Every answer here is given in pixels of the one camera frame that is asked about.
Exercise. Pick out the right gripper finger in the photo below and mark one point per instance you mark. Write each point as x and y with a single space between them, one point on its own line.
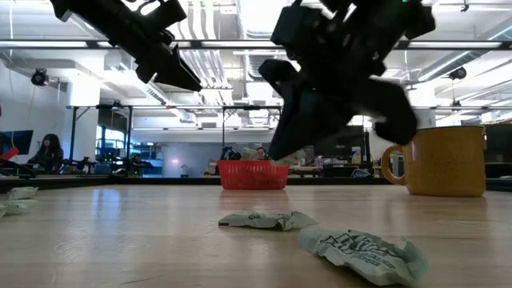
294 116
384 108

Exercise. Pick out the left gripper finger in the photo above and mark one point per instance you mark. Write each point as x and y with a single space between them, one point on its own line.
172 68

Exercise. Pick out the black background robot arm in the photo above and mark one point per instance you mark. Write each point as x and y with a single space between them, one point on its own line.
230 153

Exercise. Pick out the person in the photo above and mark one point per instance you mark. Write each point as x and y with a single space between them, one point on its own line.
48 154
262 153

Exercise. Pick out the large black monitor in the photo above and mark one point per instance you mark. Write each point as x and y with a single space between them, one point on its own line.
354 150

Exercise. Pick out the black overhead light bar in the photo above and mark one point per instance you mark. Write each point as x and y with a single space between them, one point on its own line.
232 44

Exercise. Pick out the light blue bundle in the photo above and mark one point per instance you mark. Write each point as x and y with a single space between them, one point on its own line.
361 173

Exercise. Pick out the red plastic basket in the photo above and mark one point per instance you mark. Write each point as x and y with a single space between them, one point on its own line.
252 174

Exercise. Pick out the yellow enamel mug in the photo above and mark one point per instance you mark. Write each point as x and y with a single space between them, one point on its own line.
448 160

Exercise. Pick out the dark blue monitor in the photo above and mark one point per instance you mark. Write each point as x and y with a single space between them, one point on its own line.
18 142

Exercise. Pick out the red object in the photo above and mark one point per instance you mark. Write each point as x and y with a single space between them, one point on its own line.
9 154

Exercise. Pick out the black background rig frame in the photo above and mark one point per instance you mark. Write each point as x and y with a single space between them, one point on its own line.
73 132
223 128

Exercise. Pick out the black overhead camera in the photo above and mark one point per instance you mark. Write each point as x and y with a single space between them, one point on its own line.
39 77
457 73

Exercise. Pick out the black aluminium table frame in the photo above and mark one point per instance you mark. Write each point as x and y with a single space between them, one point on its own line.
120 181

